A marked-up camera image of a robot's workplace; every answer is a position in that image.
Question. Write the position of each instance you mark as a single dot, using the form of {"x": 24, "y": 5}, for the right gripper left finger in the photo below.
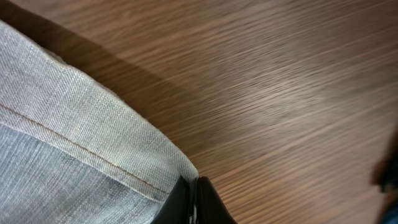
{"x": 175, "y": 209}

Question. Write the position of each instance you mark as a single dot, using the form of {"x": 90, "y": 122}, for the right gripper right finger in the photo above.
{"x": 211, "y": 209}

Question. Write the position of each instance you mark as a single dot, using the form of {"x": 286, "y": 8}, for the light blue denim shorts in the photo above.
{"x": 71, "y": 150}

